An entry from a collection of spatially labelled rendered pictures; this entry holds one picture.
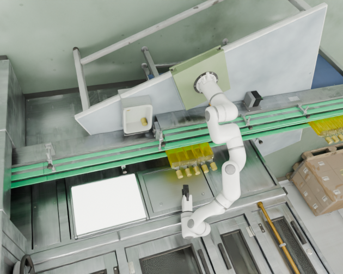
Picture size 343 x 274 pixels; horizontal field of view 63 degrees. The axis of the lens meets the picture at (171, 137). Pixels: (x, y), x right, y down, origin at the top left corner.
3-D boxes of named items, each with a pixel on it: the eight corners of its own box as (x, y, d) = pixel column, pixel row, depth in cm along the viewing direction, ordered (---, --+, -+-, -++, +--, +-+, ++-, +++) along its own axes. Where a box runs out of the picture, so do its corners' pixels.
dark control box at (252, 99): (243, 99, 201) (248, 107, 197) (246, 91, 195) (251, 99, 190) (252, 98, 204) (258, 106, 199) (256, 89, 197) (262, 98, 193)
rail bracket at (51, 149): (48, 148, 173) (49, 179, 160) (41, 130, 160) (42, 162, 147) (56, 146, 174) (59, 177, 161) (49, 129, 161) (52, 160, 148)
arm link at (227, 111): (224, 104, 163) (237, 123, 153) (203, 107, 158) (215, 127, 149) (228, 91, 156) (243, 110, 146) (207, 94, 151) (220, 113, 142)
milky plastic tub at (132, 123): (121, 124, 181) (124, 134, 176) (120, 98, 164) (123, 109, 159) (147, 119, 186) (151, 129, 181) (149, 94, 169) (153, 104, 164)
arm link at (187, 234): (202, 230, 143) (213, 235, 149) (200, 211, 149) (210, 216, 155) (179, 238, 150) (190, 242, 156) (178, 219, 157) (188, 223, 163)
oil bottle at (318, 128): (303, 118, 222) (325, 145, 206) (306, 113, 218) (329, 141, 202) (309, 117, 224) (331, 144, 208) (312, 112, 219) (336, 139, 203)
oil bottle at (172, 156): (163, 145, 192) (172, 171, 179) (163, 140, 187) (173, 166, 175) (170, 143, 193) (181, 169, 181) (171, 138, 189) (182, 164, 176)
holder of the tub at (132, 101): (122, 129, 186) (124, 138, 181) (120, 98, 165) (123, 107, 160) (147, 124, 190) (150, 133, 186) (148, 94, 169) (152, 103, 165)
